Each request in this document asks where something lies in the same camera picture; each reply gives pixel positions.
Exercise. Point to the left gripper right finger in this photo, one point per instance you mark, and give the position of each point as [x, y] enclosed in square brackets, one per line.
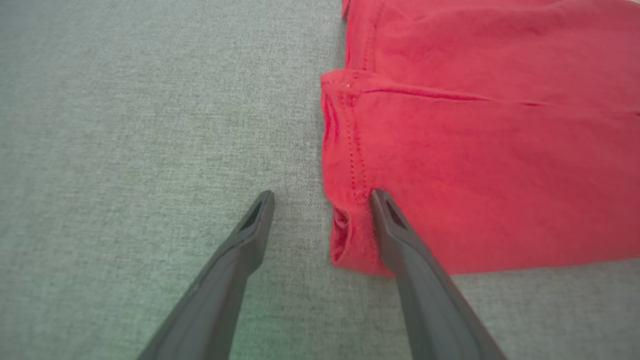
[425, 300]

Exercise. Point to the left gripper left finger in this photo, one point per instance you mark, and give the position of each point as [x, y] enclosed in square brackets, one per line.
[220, 290]

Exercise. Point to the red garment with white sleeves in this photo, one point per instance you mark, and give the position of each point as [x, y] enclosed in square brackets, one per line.
[500, 150]

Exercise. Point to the grey fabric sofa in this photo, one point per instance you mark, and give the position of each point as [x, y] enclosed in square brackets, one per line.
[150, 125]

